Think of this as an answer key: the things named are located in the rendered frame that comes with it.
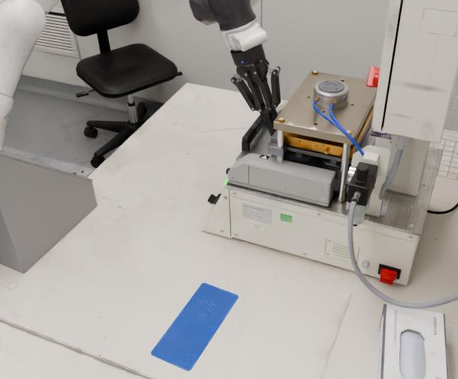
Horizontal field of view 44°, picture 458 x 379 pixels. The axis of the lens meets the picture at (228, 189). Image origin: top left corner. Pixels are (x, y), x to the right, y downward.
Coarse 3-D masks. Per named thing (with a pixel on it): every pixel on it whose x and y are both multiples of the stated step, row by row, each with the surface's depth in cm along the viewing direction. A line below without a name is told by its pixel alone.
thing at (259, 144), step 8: (264, 128) 149; (256, 136) 146; (264, 136) 146; (256, 144) 143; (264, 144) 142; (368, 144) 141; (248, 152) 140; (256, 152) 140; (264, 152) 140; (336, 184) 130
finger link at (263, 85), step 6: (258, 72) 132; (258, 78) 133; (258, 84) 134; (264, 84) 135; (264, 90) 135; (270, 90) 137; (264, 96) 136; (270, 96) 137; (270, 102) 137; (270, 108) 137
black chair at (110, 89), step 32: (64, 0) 278; (96, 0) 286; (128, 0) 295; (96, 32) 294; (96, 64) 294; (128, 64) 294; (160, 64) 292; (128, 96) 306; (128, 128) 315; (96, 160) 303
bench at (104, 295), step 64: (192, 128) 192; (128, 192) 165; (192, 192) 164; (448, 192) 160; (64, 256) 144; (128, 256) 144; (192, 256) 143; (256, 256) 142; (448, 256) 140; (0, 320) 129; (64, 320) 128; (128, 320) 127; (256, 320) 126; (320, 320) 125; (448, 320) 124
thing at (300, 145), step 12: (372, 108) 137; (288, 132) 130; (360, 132) 129; (288, 144) 130; (300, 144) 129; (312, 144) 127; (324, 144) 126; (336, 144) 125; (324, 156) 128; (336, 156) 127
